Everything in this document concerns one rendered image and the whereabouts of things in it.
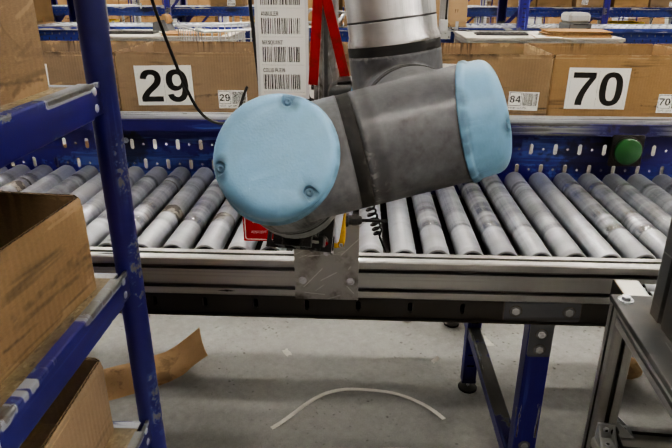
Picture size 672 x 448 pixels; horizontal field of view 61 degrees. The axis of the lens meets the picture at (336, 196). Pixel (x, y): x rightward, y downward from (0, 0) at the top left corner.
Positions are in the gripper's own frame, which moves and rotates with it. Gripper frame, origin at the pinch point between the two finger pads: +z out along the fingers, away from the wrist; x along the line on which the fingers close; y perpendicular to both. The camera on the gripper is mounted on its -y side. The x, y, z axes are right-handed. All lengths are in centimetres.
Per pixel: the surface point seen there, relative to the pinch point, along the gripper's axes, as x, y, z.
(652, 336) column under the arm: 49, 13, 10
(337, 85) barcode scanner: 0.6, -20.0, 9.9
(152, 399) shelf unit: -16.3, 26.0, -5.2
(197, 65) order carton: -42, -44, 70
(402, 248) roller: 14.4, 2.4, 35.4
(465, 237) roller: 27.1, -1.4, 40.2
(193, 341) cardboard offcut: -49, 35, 126
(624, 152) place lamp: 73, -31, 73
